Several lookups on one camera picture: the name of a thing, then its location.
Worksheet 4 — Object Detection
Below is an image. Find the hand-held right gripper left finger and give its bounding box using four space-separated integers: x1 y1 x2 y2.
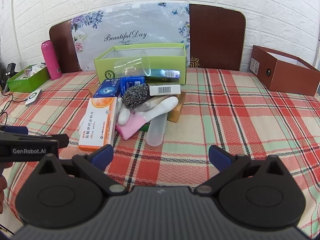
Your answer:
32 144 127 196

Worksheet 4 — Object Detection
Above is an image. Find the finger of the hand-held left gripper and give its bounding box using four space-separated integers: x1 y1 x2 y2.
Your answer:
0 131 70 148
0 126 29 136

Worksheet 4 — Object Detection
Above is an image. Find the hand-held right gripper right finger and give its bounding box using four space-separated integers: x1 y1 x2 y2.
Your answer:
194 145 292 196

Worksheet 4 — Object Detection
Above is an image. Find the orange white medicine box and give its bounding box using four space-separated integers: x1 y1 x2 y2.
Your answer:
78 97 118 152

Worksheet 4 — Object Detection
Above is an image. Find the pink cloth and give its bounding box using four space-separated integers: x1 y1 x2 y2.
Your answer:
115 112 150 140

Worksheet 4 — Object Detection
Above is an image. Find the clear plastic tube case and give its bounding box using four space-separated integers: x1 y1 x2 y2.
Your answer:
146 112 168 147

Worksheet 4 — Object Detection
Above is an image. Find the dark blue small box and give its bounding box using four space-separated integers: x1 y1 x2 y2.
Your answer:
167 91 187 123

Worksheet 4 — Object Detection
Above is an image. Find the blue medicine box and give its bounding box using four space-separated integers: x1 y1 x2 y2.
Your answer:
93 78 121 98

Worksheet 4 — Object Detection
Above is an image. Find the steel wool scrubber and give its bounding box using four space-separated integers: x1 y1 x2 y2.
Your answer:
122 84 150 109

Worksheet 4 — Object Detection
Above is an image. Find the white glove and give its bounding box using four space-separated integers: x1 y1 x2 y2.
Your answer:
117 96 179 126

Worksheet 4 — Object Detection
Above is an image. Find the blue chewing gum container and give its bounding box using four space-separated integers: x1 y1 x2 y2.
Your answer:
120 76 145 97

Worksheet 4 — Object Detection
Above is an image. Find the white barcode box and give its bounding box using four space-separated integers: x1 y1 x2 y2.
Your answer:
147 84 181 97

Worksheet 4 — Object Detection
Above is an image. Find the clear plastic cup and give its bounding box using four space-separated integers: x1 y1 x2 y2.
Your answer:
114 50 152 78

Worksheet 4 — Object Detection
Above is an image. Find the dark teal long box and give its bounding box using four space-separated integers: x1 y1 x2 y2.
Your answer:
147 69 181 83

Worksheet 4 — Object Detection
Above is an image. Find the light green cardboard box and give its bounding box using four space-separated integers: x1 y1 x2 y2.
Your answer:
94 42 187 85

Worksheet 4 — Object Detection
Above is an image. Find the person's left hand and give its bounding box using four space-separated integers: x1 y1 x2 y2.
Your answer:
0 174 8 214

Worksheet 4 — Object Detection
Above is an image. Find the white flat device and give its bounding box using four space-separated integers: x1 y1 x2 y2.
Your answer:
25 89 42 105

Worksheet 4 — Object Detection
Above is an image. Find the red plaid cloth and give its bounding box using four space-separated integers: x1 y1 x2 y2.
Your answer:
0 67 320 238

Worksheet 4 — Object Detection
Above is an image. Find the green tray box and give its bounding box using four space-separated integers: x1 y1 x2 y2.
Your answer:
7 65 50 92

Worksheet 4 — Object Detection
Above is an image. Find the black device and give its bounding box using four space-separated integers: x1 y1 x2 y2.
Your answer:
0 62 17 93

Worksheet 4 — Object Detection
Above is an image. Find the pink thermos bottle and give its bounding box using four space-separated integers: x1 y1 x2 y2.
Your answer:
41 40 62 80

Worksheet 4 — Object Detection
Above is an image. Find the brown shoe box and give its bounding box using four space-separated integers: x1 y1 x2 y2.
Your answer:
251 45 320 97

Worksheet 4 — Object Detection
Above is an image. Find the brown board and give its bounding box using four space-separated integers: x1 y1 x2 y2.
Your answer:
49 4 247 73

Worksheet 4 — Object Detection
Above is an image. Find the floral printed plastic bag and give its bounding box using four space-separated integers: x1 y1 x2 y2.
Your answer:
71 2 191 72

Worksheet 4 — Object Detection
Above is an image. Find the black cable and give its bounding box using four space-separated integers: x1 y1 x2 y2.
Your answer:
0 91 29 123

